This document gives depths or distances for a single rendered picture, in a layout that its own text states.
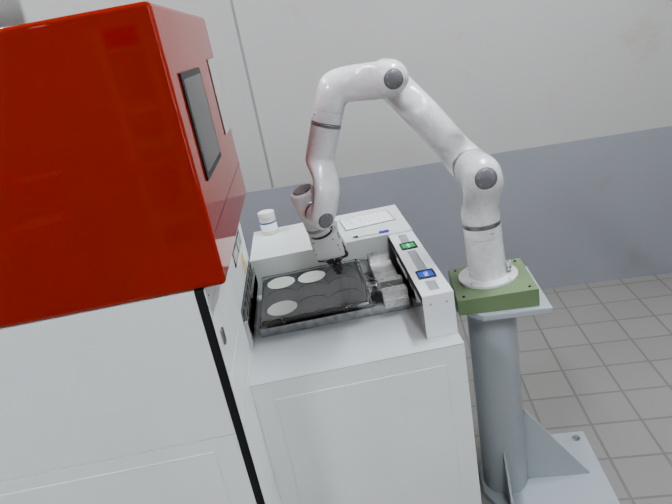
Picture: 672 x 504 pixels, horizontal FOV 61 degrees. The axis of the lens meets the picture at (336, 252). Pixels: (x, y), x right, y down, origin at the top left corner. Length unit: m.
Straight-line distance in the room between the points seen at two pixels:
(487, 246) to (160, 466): 1.12
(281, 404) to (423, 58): 2.17
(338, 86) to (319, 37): 1.65
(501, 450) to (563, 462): 0.28
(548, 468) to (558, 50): 2.13
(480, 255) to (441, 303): 0.25
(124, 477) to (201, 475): 0.19
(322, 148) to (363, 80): 0.22
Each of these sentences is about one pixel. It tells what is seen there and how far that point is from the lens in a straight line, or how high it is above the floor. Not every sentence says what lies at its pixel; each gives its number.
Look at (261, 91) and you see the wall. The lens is 3.36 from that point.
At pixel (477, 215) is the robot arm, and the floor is 1.11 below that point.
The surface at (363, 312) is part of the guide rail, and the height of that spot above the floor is 0.84.
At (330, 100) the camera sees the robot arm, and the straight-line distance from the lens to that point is 1.66.
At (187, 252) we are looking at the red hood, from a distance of 1.29.
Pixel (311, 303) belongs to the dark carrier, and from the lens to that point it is 1.87.
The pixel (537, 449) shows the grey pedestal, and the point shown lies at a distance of 2.35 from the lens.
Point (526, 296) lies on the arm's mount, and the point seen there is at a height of 0.86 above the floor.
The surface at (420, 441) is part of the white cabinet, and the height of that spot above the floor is 0.51.
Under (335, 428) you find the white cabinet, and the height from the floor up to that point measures 0.62.
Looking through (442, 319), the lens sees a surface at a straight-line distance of 1.70.
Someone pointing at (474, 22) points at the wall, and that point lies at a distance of 3.32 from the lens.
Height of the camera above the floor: 1.71
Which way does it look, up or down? 21 degrees down
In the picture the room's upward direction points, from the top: 11 degrees counter-clockwise
